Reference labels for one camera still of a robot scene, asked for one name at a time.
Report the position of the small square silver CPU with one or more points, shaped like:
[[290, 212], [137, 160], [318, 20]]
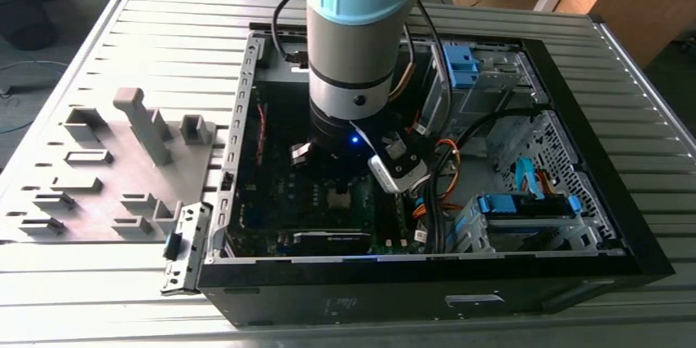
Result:
[[337, 198]]

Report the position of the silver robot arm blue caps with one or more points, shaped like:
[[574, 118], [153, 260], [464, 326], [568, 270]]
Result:
[[348, 58]]

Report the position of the square CPU socket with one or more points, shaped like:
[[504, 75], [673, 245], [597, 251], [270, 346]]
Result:
[[353, 200]]

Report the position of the dark green motherboard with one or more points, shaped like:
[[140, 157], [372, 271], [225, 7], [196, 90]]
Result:
[[364, 219]]

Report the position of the long black RAM slot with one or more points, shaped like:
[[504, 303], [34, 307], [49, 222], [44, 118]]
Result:
[[402, 221], [385, 221]]

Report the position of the black graphics card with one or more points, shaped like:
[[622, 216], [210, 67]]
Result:
[[332, 239]]

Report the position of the grey optical drive bay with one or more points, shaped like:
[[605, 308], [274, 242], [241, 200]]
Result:
[[489, 95]]

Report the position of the blue plastic drive latch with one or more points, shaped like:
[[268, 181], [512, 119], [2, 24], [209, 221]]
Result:
[[458, 62]]

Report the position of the blue disk carrier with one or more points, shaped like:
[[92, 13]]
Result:
[[497, 205]]

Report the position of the perforated metal disk cage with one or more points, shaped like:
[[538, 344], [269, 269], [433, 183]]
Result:
[[478, 242]]

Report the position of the black open PC case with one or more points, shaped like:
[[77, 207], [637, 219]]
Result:
[[380, 295]]

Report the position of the grey plastic parts rack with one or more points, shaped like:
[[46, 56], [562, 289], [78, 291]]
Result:
[[108, 201]]

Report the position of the black round bin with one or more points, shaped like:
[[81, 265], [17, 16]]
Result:
[[32, 30]]

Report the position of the wooden cabinet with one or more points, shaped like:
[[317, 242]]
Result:
[[641, 5]]

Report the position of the small silver camera module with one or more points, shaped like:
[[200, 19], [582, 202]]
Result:
[[300, 156]]

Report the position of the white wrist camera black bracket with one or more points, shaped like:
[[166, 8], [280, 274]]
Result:
[[398, 160]]

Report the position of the grey metal slot bracket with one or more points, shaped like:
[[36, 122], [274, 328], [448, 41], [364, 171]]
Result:
[[192, 234]]

